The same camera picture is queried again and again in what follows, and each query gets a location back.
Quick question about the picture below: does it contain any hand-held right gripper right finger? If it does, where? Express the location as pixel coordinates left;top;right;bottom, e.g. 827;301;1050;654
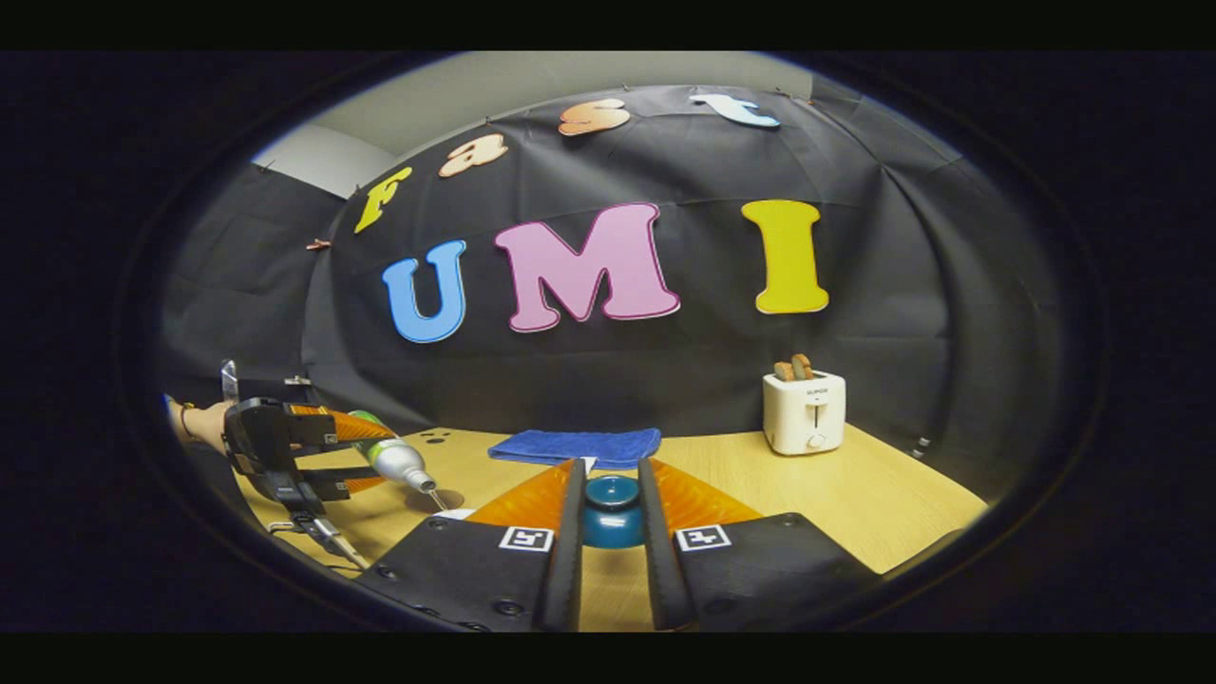
637;458;883;633

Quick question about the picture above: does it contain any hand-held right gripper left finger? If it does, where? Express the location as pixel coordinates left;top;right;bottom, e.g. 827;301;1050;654
353;458;587;633

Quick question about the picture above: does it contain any teal teacup lid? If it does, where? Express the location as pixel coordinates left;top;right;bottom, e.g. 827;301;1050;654
580;474;647;550

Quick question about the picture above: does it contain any silver green label water bottle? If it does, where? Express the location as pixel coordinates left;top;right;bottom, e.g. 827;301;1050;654
347;409;439;495

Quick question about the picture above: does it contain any blue towel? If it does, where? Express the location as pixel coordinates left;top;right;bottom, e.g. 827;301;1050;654
487;427;663;471

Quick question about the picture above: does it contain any black backdrop cloth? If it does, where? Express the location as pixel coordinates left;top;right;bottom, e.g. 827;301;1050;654
157;85;1065;495

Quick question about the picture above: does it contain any white toaster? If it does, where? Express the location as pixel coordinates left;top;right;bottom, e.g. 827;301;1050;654
762;370;847;457

